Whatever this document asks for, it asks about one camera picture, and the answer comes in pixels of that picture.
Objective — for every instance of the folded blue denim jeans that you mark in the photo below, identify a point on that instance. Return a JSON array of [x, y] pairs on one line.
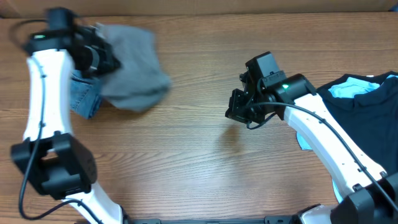
[[85, 98]]

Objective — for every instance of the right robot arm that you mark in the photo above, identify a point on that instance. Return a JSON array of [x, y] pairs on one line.
[[369, 194]]

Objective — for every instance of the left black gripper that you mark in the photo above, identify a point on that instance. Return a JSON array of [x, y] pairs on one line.
[[110, 62]]

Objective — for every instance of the grey shorts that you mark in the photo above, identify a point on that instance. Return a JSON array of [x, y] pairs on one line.
[[139, 83]]

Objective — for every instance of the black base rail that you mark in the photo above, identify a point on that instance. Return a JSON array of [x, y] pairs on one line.
[[278, 219]]

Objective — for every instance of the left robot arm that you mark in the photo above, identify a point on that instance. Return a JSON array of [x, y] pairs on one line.
[[51, 159]]

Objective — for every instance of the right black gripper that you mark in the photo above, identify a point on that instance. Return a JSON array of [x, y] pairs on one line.
[[236, 111]]

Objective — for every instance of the dark navy t-shirt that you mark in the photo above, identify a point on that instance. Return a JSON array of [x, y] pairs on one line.
[[367, 118]]

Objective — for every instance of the light blue t-shirt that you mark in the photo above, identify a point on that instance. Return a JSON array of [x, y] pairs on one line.
[[351, 88]]

